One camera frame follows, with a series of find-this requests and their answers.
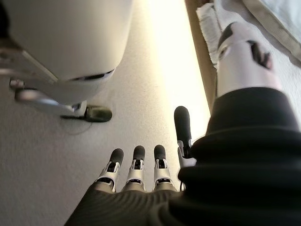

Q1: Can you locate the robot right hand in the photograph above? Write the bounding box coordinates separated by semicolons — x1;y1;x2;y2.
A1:
64;21;301;226

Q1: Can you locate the white textured bed sheet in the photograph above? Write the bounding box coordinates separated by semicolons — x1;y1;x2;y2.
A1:
196;0;301;118

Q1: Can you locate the white cloth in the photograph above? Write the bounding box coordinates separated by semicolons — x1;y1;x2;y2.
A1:
184;0;219;114

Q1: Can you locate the pale duvet with beige trim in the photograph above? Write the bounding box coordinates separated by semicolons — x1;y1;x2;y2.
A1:
249;0;301;65

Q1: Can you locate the robot right foot silver ankle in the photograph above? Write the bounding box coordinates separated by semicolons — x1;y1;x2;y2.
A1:
0;40;113;123

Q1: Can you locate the white robot body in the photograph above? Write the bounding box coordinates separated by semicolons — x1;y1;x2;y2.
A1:
0;0;135;82

